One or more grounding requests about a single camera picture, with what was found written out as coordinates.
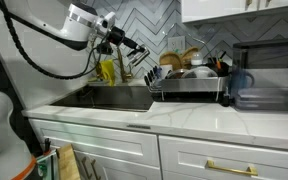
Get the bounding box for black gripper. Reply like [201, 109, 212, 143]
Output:
[107, 26, 147, 59]

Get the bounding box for steel dish rack black pegs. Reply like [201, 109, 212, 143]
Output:
[143, 64, 231, 104]

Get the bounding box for yellow rubber glove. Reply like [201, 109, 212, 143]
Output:
[98, 59, 117, 87]

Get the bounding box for white mug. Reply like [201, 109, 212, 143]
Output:
[159, 64, 174, 79]

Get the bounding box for round wooden cutting board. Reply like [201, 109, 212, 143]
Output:
[159, 50, 183, 71]

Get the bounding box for stainless steel sink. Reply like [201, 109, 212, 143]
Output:
[50, 83, 155, 112]

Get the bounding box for clear baby bottle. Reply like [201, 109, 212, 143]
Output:
[190, 51, 204, 68]

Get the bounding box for clear plastic bowl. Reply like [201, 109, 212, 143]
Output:
[182, 65, 218, 80]

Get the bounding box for black utensil holder with utensils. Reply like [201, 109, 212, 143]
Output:
[207, 49, 230, 78]

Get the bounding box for white lower cabinet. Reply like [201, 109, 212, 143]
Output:
[28, 118, 288, 180]

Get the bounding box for white cabinet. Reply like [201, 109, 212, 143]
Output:
[181, 0, 288, 24]
[28, 118, 288, 180]

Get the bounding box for white upper cabinet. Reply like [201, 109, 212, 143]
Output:
[181, 0, 288, 24]

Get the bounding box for dark translucent appliance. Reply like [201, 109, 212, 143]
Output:
[230, 37, 288, 113]

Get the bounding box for white wall outlet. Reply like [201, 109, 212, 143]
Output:
[167, 35, 187, 54]

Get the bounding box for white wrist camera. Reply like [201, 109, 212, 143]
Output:
[101, 11, 117, 32]

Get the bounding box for wooden cutting board with handle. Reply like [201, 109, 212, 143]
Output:
[180, 46, 200, 70]

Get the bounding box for dark cabinet door handle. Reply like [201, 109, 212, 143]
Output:
[89, 159, 102, 180]
[80, 156, 92, 180]

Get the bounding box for gold drawer handle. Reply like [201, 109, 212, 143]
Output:
[206, 159, 259, 177]

